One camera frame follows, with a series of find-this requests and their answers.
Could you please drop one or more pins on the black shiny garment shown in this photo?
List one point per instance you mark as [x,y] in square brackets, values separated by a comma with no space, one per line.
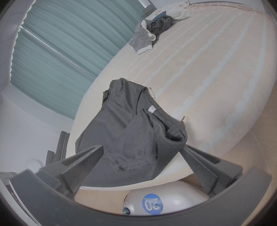
[162,26]

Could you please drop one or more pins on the dark blue garment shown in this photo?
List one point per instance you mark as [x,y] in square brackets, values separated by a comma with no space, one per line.
[159,18]

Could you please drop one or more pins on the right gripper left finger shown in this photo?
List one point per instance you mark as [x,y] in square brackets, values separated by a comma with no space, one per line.
[67,171]

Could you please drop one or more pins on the grey bedside table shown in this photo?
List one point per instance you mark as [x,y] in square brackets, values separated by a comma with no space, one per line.
[149,10]

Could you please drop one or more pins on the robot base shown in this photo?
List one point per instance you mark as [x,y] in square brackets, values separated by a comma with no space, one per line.
[176,196]

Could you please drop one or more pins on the blue-green curtain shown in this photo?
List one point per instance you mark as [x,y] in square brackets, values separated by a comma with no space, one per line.
[46,79]
[82,20]

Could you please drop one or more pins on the black chest of drawers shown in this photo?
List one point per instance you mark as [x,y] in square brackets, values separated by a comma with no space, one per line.
[60,145]

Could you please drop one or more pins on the bed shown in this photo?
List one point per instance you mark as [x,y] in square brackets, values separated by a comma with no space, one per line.
[199,79]

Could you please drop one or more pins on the white printed pillow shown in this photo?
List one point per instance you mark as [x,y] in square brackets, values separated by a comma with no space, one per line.
[173,5]

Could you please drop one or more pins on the black T-shirt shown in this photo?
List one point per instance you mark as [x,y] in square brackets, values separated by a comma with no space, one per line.
[129,138]

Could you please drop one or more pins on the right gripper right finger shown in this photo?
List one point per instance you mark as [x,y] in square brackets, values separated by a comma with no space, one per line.
[209,173]

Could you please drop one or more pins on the grey garment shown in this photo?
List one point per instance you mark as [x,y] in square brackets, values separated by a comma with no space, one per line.
[140,39]

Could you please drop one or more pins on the white trash bin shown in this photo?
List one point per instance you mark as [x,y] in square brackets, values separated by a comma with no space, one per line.
[34,162]

